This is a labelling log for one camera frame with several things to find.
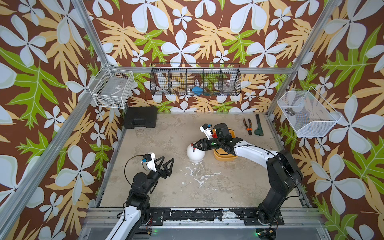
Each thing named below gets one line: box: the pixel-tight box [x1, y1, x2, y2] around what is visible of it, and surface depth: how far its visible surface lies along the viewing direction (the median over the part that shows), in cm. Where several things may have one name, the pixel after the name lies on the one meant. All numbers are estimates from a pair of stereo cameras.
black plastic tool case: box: [123, 106, 158, 129], surface depth 121 cm
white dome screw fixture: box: [186, 145, 206, 163], surface depth 91 cm
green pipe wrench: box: [254, 113, 264, 137], surface depth 111 cm
